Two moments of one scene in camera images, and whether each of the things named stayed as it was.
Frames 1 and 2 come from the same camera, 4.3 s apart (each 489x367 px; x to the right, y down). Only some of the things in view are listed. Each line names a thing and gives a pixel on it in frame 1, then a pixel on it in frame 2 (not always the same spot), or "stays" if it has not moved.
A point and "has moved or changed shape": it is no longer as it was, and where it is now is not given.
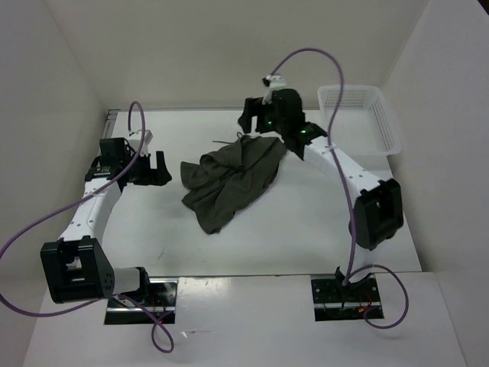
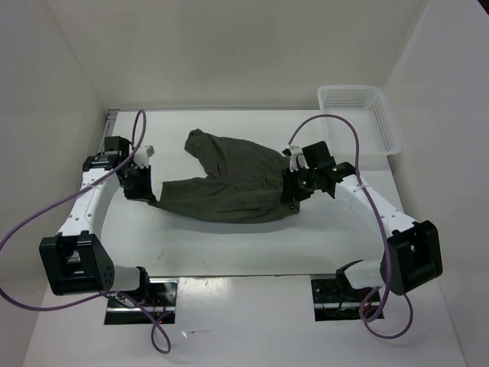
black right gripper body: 271,122 to 301,183
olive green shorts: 224,180 has moved or changed shape
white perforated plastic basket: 364,126 stays
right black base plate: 334,300 stays
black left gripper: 160,176 to 145,193
